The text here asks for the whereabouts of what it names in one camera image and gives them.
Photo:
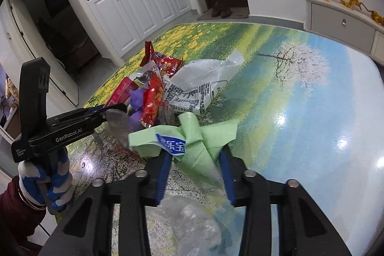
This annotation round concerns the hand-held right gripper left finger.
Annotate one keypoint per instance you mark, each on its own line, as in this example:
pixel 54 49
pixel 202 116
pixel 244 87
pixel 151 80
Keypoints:
pixel 163 175

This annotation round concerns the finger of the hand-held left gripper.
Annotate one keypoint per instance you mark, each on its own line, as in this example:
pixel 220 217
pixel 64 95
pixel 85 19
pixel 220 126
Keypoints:
pixel 111 109

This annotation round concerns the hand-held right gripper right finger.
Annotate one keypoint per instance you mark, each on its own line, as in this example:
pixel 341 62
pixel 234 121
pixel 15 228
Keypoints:
pixel 227 181

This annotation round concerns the clear plastic wrapper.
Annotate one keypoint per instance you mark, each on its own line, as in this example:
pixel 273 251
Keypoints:
pixel 121 127

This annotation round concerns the green plastic wrapper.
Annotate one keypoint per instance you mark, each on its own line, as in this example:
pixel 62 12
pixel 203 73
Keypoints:
pixel 207 142

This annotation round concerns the person's left forearm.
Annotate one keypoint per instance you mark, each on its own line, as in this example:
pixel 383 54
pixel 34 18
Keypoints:
pixel 15 214

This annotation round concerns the person's left hand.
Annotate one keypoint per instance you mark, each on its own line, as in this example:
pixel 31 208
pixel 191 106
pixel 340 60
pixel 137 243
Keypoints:
pixel 61 173

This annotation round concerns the dark red snack packet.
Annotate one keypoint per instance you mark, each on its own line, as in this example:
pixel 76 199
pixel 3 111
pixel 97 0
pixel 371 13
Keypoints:
pixel 119 91

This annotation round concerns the purple wrapper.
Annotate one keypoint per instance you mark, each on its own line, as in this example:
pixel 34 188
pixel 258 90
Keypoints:
pixel 138 103

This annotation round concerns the orange-red snack packet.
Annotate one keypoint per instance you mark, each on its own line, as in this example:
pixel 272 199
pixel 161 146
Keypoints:
pixel 153 98

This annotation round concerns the silver foil wrapper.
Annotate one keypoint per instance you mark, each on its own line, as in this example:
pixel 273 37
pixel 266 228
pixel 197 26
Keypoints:
pixel 143 77

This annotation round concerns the crumpled clear plastic bag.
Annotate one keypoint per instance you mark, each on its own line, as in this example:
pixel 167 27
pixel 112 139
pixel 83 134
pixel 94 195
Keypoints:
pixel 192 223

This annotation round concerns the metal bangle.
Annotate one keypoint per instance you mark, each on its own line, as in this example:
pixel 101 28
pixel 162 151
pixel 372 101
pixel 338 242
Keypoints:
pixel 30 204

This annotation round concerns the white printed plastic bag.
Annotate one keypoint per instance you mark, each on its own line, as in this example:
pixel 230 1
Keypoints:
pixel 204 73

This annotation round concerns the white cabinet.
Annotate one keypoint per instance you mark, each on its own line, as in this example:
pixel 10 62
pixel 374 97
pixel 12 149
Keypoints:
pixel 135 4

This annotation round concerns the dark shoe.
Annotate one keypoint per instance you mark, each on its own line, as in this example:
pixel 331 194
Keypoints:
pixel 216 10
pixel 225 10

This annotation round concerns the brown doormat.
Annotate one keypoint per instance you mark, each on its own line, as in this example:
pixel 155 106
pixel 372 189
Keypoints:
pixel 240 14

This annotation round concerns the white television stand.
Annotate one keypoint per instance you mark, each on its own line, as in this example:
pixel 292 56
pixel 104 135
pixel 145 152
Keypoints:
pixel 339 22

